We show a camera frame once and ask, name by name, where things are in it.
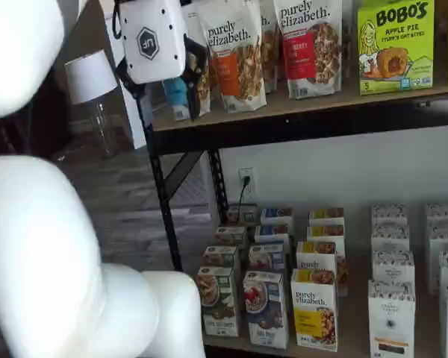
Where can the blue flax plus oatmeal box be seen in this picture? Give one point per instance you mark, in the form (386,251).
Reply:
(266,257)
(272,234)
(265,309)
(277,215)

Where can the white wall outlet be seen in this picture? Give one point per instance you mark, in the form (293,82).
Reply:
(248,190)

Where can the green apple cinnamon oatmeal box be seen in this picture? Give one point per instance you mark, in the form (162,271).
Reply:
(216,302)
(229,235)
(242,214)
(220,257)

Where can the yellow purely elizabeth box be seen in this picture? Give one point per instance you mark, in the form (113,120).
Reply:
(317,255)
(326,216)
(325,232)
(313,309)

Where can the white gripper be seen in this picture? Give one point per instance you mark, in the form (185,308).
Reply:
(153,41)

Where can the granola bag red label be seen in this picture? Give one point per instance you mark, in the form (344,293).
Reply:
(310,48)

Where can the granola bag blue label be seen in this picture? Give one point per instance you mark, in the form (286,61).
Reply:
(203,93)

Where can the black metal shelf unit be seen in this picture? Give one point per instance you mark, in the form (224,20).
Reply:
(283,138)

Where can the green Bobo's apple pie box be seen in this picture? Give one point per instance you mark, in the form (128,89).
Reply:
(395,48)

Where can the white shade table lamp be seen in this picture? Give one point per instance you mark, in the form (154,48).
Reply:
(89,74)

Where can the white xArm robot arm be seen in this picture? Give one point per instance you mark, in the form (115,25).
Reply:
(41,261)

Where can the granola bag orange label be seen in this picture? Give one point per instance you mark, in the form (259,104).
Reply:
(231,56)
(270,48)

